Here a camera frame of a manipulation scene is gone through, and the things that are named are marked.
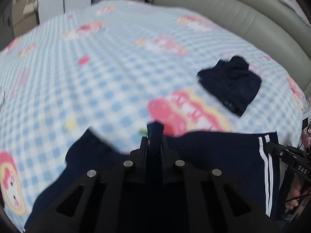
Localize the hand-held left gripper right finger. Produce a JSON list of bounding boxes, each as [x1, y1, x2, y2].
[[160, 136, 276, 233]]

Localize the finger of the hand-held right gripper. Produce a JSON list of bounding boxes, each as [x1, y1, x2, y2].
[[264, 141, 300, 163]]

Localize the blue checkered printed blanket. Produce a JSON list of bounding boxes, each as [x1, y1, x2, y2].
[[0, 0, 307, 225]]

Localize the navy pants with white stripes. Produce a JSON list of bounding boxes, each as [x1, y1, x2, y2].
[[24, 120, 280, 233]]

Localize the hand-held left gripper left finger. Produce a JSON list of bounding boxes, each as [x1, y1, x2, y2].
[[24, 136, 148, 233]]

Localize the person's right hand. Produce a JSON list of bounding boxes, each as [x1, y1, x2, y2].
[[285, 178, 303, 210]]

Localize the folded navy garment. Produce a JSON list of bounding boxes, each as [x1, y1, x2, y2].
[[196, 56, 262, 117]]

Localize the white cabinet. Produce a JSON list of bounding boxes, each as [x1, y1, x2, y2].
[[37, 0, 93, 26]]

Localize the grey padded headboard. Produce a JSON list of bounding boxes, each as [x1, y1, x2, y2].
[[153, 0, 311, 99]]

